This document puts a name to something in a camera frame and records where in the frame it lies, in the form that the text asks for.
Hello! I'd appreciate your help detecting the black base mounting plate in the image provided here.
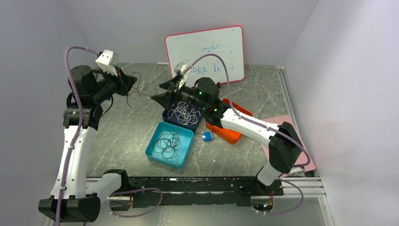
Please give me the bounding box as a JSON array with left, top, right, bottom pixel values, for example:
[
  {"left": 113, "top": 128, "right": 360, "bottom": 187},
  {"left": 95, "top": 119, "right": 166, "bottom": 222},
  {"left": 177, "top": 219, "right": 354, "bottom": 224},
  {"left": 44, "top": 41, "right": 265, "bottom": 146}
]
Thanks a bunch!
[{"left": 108, "top": 176, "right": 284, "bottom": 208}]

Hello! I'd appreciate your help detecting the small blue white object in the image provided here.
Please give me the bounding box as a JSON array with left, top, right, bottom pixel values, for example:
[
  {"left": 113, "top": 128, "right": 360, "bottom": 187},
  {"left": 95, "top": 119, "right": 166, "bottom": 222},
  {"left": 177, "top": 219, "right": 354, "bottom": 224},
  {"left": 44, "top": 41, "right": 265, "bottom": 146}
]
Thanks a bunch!
[{"left": 202, "top": 131, "right": 214, "bottom": 142}]

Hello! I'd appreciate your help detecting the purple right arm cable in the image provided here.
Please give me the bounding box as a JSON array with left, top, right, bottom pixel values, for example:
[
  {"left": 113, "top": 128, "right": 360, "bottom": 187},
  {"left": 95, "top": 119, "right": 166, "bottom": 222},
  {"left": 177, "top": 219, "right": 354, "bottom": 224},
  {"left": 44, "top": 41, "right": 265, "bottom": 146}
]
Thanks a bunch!
[{"left": 184, "top": 53, "right": 311, "bottom": 217}]

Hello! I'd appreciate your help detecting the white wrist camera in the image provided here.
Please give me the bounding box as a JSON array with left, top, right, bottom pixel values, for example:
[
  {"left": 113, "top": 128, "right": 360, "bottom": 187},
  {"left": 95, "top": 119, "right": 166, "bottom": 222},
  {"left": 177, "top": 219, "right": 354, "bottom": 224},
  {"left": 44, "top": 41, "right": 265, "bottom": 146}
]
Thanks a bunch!
[
  {"left": 174, "top": 62, "right": 188, "bottom": 90},
  {"left": 95, "top": 49, "right": 119, "bottom": 76}
]

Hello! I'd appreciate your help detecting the pink-framed whiteboard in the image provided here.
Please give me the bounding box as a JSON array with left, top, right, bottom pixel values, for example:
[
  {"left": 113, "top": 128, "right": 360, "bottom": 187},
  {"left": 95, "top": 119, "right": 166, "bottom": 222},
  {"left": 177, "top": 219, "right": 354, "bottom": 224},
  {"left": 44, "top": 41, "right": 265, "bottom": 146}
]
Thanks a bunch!
[{"left": 165, "top": 25, "right": 245, "bottom": 86}]

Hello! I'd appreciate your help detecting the dark brown cable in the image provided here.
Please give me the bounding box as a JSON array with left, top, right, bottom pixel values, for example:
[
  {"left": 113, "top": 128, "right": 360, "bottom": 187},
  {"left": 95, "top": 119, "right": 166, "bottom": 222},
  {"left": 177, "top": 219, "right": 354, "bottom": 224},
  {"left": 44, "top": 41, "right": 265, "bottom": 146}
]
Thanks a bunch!
[
  {"left": 157, "top": 129, "right": 183, "bottom": 157},
  {"left": 124, "top": 72, "right": 150, "bottom": 108}
]

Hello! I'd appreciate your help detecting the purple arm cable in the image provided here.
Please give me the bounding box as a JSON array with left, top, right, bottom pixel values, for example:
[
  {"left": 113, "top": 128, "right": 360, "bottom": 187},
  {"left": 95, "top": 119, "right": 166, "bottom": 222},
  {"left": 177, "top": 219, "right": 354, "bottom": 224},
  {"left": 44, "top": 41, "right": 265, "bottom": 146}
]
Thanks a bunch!
[
  {"left": 55, "top": 46, "right": 163, "bottom": 226},
  {"left": 184, "top": 53, "right": 311, "bottom": 217}
]

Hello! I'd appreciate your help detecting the dark blue square tray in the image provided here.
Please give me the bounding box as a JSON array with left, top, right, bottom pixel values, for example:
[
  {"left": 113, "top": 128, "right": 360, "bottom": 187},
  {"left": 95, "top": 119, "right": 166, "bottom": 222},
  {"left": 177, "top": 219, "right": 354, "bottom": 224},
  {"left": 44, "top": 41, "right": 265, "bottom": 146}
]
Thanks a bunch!
[{"left": 162, "top": 101, "right": 203, "bottom": 133}]

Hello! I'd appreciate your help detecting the teal square tray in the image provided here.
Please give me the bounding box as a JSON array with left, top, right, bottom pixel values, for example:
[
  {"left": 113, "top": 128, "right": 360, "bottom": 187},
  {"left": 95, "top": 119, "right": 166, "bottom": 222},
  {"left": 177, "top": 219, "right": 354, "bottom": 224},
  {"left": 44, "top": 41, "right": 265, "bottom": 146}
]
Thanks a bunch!
[{"left": 145, "top": 122, "right": 194, "bottom": 169}]

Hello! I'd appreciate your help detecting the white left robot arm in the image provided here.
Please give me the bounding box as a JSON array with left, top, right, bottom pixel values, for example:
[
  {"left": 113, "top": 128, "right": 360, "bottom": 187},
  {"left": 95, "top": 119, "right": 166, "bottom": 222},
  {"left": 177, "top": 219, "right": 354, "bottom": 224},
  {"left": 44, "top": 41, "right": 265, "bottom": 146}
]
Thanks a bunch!
[{"left": 38, "top": 65, "right": 137, "bottom": 223}]

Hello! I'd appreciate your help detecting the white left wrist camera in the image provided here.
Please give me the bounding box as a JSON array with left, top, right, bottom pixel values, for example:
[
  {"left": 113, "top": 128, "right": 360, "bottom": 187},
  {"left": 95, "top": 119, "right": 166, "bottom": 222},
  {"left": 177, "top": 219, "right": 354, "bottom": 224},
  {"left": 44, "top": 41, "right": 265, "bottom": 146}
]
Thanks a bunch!
[{"left": 95, "top": 49, "right": 119, "bottom": 76}]

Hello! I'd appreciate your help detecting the orange square tray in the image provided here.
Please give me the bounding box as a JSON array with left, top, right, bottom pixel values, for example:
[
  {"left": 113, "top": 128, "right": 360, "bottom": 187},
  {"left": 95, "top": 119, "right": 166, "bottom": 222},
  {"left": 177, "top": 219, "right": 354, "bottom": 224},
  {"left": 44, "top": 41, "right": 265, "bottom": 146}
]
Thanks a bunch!
[{"left": 206, "top": 102, "right": 253, "bottom": 145}]

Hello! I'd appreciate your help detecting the black thin cable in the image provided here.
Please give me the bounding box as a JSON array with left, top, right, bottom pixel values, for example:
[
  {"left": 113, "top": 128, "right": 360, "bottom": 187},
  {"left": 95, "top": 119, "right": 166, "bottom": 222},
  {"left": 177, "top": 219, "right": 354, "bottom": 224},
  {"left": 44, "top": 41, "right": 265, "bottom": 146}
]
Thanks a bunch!
[{"left": 152, "top": 132, "right": 182, "bottom": 161}]

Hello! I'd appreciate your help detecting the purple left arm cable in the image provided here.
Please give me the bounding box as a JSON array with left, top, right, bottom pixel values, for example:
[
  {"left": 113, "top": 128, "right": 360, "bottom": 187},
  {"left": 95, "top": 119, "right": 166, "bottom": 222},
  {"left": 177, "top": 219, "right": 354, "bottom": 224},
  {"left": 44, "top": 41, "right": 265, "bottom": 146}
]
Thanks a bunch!
[{"left": 55, "top": 46, "right": 163, "bottom": 226}]

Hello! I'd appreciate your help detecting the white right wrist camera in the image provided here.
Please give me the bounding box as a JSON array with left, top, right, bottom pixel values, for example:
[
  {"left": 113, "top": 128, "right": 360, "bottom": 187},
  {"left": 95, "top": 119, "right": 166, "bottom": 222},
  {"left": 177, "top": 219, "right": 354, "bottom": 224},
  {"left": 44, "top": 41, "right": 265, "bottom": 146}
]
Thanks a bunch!
[{"left": 174, "top": 62, "right": 188, "bottom": 90}]

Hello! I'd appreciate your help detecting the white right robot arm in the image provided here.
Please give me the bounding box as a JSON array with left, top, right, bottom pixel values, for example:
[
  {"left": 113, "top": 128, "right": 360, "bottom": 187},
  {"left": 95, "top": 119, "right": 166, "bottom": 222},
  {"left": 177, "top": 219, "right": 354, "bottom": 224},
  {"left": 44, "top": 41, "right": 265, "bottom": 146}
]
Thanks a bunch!
[{"left": 151, "top": 76, "right": 304, "bottom": 195}]

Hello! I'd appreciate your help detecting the pink clipboard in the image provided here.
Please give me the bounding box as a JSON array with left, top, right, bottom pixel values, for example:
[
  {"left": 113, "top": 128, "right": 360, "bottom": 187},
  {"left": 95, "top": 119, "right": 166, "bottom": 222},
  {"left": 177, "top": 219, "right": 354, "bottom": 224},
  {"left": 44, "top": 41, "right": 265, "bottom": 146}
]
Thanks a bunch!
[{"left": 261, "top": 114, "right": 317, "bottom": 174}]

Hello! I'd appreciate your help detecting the aluminium frame rail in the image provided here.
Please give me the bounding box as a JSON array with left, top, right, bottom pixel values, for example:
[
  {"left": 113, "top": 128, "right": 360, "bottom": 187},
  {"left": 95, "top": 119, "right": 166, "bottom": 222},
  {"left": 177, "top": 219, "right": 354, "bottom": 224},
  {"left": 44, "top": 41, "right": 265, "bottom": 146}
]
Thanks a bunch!
[{"left": 42, "top": 176, "right": 335, "bottom": 226}]

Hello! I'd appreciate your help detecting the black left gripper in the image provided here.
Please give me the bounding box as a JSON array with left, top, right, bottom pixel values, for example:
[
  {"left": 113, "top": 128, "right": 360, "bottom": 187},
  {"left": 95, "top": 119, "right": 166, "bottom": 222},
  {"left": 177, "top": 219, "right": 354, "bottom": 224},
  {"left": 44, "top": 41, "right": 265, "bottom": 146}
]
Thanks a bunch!
[{"left": 91, "top": 65, "right": 137, "bottom": 103}]

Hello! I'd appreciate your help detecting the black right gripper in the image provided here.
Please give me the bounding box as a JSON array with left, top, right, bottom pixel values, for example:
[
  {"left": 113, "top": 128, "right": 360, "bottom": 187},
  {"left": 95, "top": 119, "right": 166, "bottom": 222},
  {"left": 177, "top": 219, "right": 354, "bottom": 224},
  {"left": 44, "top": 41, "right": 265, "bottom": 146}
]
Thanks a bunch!
[{"left": 151, "top": 75, "right": 208, "bottom": 111}]

